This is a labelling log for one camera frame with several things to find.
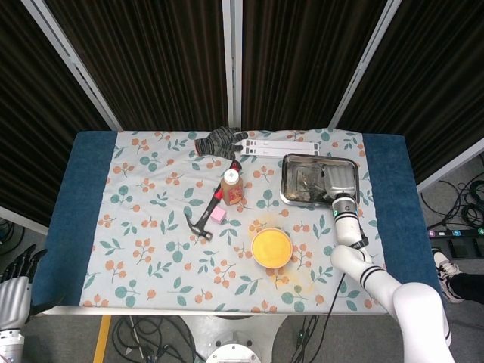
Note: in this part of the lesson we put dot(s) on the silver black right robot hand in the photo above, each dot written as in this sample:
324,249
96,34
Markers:
340,181

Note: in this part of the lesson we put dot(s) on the beige round bowl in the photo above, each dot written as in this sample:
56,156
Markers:
273,267

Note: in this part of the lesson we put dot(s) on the brown juice bottle red label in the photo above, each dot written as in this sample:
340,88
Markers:
232,193

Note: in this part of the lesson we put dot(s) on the black trouser leg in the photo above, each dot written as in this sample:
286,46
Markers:
470,285

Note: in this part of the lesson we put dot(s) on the black foot pedal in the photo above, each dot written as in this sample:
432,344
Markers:
459,249

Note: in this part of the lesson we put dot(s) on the yellow floor tape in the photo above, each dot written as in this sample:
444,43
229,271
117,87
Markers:
101,340

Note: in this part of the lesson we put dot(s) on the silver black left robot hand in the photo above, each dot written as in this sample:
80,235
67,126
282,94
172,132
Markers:
13,298

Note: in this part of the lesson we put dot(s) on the white flat bar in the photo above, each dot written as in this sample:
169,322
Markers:
280,151
280,143

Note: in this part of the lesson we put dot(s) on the pink cube block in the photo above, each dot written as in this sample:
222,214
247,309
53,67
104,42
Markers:
218,214

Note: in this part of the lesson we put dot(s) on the blue fabric table cover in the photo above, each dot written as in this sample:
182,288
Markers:
75,227

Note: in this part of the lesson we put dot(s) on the white black sneaker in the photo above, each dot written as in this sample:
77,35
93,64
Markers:
446,276

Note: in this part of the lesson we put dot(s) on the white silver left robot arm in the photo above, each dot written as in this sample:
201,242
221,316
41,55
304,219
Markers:
9,346

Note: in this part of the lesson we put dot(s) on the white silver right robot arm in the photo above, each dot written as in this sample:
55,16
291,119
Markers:
348,227

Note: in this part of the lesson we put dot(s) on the grey knitted work glove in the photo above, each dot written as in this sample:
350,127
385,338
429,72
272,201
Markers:
219,143

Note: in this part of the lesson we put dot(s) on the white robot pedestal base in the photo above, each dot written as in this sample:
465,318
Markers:
234,351

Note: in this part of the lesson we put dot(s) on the black claw hammer red grip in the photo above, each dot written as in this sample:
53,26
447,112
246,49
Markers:
206,217

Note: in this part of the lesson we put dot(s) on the black numbered power strip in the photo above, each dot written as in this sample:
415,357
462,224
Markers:
453,233

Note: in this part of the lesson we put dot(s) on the floral printed tablecloth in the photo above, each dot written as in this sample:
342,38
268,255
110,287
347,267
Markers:
151,234

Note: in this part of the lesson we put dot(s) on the black curtain screen panel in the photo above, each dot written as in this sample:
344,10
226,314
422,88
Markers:
38,113
151,56
302,56
435,75

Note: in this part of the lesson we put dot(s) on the stainless steel rectangular tray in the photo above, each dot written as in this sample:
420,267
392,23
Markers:
295,181

